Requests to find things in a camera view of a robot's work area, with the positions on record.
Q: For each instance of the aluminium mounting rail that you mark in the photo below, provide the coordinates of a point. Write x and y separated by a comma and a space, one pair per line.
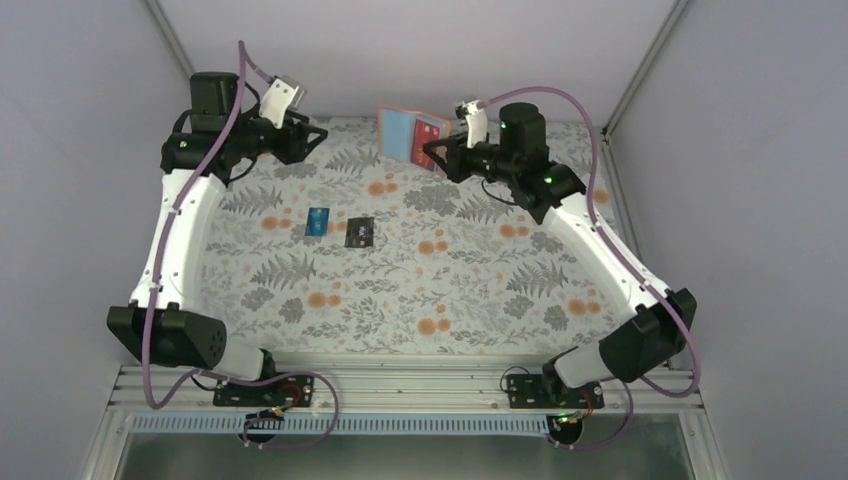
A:
410, 384

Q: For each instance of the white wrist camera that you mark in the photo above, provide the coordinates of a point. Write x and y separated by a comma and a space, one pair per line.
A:
471, 114
282, 95

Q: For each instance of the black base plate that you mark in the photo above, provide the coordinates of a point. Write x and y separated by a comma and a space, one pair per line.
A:
535, 392
292, 391

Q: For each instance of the blue credit card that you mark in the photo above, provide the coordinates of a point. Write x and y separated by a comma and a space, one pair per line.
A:
317, 223

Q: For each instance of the floral patterned table mat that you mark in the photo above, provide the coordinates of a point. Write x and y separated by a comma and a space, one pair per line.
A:
452, 269

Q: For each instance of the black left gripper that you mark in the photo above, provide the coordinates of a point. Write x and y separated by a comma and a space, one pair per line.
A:
293, 148

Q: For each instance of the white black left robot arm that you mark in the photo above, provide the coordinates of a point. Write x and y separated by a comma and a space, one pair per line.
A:
165, 321

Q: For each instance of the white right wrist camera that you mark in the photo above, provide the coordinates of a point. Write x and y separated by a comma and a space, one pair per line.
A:
471, 114

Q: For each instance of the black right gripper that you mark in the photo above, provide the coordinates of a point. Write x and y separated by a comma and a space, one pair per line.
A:
455, 167

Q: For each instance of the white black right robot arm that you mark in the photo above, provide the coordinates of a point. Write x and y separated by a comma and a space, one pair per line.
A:
653, 320

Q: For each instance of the black VIP card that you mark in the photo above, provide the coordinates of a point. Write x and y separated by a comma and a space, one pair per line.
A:
370, 223
356, 233

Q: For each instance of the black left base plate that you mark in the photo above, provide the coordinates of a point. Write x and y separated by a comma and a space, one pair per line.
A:
292, 391

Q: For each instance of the grey slotted cable duct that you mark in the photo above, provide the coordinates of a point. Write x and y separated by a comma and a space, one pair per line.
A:
347, 424

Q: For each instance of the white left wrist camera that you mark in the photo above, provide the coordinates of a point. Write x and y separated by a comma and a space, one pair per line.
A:
282, 95

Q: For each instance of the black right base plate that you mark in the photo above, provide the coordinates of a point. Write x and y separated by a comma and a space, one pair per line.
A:
535, 392

